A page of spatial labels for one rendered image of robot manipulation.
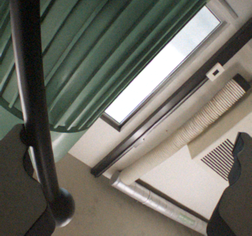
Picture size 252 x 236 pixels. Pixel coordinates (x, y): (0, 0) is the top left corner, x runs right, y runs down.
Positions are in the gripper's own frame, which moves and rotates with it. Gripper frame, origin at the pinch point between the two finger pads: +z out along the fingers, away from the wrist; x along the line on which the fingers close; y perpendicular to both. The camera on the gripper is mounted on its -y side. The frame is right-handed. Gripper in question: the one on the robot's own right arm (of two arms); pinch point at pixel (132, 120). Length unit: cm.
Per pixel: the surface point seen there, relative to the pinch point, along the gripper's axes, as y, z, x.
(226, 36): 7, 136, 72
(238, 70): 33, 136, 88
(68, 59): -2.7, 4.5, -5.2
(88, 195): 148, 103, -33
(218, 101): 54, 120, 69
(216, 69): 31, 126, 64
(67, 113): 2.7, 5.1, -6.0
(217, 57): 23, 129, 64
